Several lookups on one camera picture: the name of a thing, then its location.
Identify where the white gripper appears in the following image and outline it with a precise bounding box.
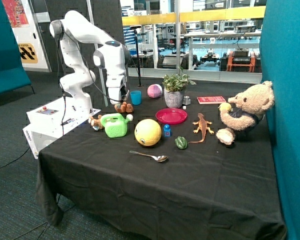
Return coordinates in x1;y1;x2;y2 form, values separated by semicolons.
106;74;130;105

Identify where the green toy watering can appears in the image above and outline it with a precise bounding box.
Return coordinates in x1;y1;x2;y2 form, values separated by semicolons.
100;113;134;138

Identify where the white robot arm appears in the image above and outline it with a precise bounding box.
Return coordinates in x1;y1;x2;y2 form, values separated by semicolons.
49;10;130;116

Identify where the pink plastic plate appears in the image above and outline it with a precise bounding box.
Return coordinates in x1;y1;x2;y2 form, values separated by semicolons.
155;108;188;125

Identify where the potted green plant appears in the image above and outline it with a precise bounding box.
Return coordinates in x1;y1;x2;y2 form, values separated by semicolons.
162;66;196;108

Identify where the orange plush toy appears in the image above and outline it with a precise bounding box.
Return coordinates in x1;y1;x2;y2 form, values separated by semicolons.
114;101;134;114

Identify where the blue plastic cup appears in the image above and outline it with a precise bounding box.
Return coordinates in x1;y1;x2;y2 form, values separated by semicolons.
130;90;142;106

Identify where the pink purple soft ball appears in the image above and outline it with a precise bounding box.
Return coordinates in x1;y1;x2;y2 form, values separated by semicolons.
147;84;163;99

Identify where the small brown plush bear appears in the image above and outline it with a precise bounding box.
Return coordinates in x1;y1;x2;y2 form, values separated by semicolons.
88;114;104;131

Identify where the yellow smiley ball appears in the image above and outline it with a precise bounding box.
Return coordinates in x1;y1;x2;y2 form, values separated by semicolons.
134;119;162;147

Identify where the blue toy block bottle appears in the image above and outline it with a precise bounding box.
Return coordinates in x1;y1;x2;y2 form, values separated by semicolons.
163;124;171;137

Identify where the grey metal block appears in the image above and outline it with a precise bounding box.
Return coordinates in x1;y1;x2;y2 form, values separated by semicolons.
182;95;191;106

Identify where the white robot control box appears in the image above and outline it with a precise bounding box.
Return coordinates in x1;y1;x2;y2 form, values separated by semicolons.
22;96;102;160

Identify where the metal spoon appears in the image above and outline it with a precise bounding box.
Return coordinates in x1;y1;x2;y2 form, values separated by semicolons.
129;150;168;163

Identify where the green toy pepper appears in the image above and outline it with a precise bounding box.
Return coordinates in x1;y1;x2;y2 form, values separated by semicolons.
174;136;188;150

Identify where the black tablecloth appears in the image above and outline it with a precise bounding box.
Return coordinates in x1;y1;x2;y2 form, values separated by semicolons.
36;81;287;240

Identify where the red book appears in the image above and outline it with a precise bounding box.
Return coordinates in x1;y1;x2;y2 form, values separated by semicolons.
196;96;227;105

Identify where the orange toy lizard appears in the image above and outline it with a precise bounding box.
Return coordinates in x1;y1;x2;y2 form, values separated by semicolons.
188;112;215;143

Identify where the yellow toy ball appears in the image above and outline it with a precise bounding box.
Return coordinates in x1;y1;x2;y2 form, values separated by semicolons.
218;102;233;112

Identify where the teal sofa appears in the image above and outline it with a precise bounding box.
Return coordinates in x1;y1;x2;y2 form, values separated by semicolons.
0;1;32;94

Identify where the large beige teddy bear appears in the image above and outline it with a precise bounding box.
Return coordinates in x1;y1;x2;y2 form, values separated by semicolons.
216;80;275;145

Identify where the teal partition panel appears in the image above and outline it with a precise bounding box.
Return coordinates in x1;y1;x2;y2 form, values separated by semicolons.
260;0;300;240

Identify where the black camera tripod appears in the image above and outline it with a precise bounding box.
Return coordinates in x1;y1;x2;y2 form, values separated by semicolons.
129;24;143;87

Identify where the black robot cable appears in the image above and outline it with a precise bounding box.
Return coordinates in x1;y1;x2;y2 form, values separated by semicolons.
55;29;116;136

